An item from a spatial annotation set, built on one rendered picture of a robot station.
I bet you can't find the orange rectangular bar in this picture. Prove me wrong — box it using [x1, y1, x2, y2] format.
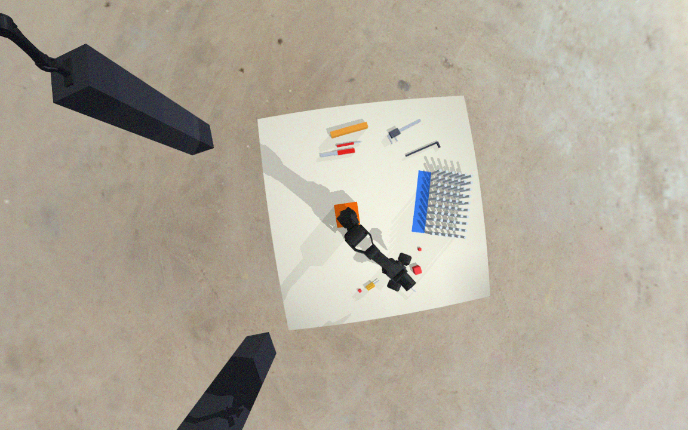
[330, 122, 368, 138]

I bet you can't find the blue flat strip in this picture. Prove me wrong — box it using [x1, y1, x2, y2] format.
[411, 170, 431, 233]

